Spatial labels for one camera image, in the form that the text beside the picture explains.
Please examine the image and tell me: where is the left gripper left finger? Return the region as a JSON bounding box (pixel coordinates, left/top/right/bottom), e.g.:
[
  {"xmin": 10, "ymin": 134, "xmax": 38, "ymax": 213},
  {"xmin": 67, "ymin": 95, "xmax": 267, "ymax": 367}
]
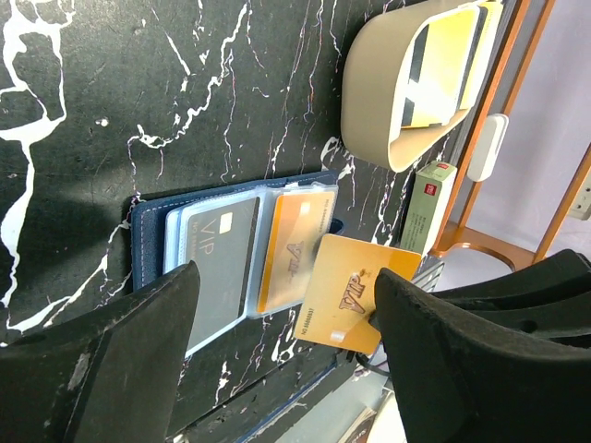
[{"xmin": 1, "ymin": 263, "xmax": 200, "ymax": 442}]

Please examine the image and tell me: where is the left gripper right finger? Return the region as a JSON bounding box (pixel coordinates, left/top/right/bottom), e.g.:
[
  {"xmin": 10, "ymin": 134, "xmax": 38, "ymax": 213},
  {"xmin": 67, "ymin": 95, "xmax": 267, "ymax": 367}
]
[{"xmin": 375, "ymin": 269, "xmax": 590, "ymax": 442}]

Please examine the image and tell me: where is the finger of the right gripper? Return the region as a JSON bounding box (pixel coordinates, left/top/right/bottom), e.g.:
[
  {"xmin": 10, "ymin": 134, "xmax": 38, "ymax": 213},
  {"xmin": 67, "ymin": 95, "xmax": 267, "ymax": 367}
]
[
  {"xmin": 433, "ymin": 249, "xmax": 590, "ymax": 305},
  {"xmin": 448, "ymin": 297, "xmax": 590, "ymax": 349}
]

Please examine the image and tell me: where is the blue leather card holder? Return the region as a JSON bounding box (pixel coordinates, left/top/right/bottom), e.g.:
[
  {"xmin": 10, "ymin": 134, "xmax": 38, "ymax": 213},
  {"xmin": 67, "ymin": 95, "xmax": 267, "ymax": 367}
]
[{"xmin": 131, "ymin": 171, "xmax": 343, "ymax": 355}]

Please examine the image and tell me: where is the orange gold credit card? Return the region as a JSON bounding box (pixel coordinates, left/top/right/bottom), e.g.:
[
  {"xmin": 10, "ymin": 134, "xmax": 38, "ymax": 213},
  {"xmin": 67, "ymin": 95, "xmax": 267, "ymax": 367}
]
[{"xmin": 257, "ymin": 185, "xmax": 338, "ymax": 314}]

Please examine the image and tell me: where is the beige oval card tray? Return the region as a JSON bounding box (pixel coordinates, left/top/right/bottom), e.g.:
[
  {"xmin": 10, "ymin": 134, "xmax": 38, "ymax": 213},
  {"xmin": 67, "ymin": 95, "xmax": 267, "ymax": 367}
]
[{"xmin": 341, "ymin": 1, "xmax": 503, "ymax": 173}]

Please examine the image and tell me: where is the stack of credit cards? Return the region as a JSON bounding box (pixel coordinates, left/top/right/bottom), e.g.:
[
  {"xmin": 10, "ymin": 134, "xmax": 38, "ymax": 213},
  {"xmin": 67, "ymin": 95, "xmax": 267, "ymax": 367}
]
[{"xmin": 401, "ymin": 1, "xmax": 503, "ymax": 129}]

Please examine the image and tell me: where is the orange wooden tiered shelf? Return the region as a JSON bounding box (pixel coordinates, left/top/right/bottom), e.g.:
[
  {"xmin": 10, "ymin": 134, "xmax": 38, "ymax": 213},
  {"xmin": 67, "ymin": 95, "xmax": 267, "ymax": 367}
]
[{"xmin": 432, "ymin": 1, "xmax": 590, "ymax": 270}]

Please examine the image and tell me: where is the white small carton box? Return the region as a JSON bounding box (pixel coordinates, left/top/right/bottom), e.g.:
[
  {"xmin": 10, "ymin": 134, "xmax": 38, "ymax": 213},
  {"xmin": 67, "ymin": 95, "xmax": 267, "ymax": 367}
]
[{"xmin": 400, "ymin": 161, "xmax": 457, "ymax": 257}]

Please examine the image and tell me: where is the white item on lower shelf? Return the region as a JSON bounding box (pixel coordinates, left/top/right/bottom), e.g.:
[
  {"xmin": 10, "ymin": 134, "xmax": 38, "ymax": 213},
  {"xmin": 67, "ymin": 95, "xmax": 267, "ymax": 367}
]
[{"xmin": 467, "ymin": 114, "xmax": 509, "ymax": 183}]

